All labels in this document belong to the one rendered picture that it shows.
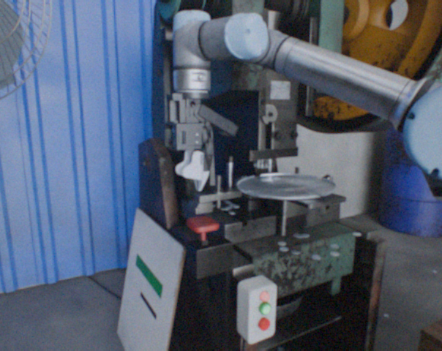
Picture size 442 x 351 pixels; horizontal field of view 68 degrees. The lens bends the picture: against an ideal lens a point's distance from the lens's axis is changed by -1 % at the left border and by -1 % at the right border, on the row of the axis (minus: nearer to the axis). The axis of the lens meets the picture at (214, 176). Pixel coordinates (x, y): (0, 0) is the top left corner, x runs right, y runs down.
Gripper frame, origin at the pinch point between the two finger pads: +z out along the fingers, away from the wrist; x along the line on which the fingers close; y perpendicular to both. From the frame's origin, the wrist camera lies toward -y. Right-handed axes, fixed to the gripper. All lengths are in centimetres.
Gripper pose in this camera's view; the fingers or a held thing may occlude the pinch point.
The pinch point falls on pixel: (201, 184)
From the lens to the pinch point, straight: 74.7
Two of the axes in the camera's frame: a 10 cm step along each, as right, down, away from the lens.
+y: -8.8, 1.0, -4.7
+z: 0.0, 9.8, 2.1
